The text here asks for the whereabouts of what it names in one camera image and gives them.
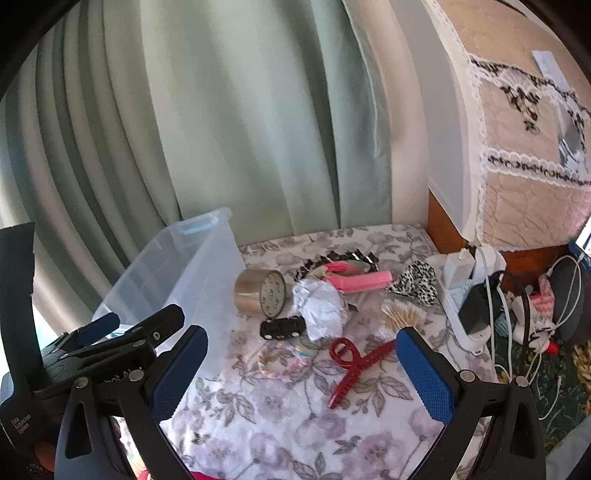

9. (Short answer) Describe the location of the black clover headband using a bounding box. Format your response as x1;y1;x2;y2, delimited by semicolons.
294;251;380;282

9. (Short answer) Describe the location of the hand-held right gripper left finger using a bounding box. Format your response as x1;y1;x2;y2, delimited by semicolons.
54;325;209;480

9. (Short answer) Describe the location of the white cable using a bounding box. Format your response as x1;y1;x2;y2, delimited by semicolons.
489;254;587;421

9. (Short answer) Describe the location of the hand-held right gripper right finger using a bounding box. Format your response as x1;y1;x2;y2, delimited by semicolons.
396;327;548;480

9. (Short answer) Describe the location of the cotton swabs pack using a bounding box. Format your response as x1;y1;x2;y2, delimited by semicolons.
381;298;426;332

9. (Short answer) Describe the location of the pink headband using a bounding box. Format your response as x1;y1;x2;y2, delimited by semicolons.
338;271;393;294

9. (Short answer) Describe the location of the white paper sheet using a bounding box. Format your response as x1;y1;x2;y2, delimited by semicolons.
531;50;566;88

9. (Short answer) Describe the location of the black power adapter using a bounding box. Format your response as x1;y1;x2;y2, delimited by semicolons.
458;276;504;337

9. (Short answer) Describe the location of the red hair claw clip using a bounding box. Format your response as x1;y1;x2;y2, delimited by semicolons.
327;338;399;410

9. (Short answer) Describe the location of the clear plastic storage container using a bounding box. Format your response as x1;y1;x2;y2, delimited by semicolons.
90;208;247;384

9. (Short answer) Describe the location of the quilted lace-trimmed cover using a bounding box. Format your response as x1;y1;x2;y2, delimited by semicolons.
420;0;591;259

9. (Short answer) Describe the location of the leopard print scrunchie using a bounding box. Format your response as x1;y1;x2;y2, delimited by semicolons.
387;260;438;308

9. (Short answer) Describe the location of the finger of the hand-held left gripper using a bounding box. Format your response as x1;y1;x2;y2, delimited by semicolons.
44;312;121;357
60;305;185;365

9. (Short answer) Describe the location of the crumpled white paper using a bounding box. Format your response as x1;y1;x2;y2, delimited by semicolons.
292;280;348;342

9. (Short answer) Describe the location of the white power strip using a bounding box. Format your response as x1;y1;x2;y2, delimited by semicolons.
438;272;492;355

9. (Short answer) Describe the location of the white charger plug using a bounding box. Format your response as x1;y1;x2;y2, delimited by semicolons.
443;249;476;289

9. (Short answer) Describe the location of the pale green curtain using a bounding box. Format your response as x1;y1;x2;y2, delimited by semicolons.
0;0;393;324

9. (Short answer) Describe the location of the brown packing tape roll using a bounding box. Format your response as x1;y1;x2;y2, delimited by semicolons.
234;268;288;318

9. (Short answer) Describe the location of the white appliance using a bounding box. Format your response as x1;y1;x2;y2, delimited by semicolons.
392;0;485;241

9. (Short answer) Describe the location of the black toy car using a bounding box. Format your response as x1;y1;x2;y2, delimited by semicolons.
259;315;306;341

